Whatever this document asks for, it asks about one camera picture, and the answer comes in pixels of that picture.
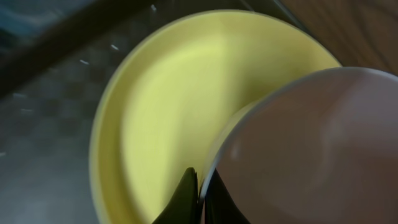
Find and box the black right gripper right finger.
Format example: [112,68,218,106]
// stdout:
[205,170,250,224]

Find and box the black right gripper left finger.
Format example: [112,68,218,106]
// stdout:
[152,167,198,224]

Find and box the yellow plate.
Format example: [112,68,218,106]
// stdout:
[89,10,339,223]

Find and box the brown serving tray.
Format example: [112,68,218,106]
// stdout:
[1,1,302,223]

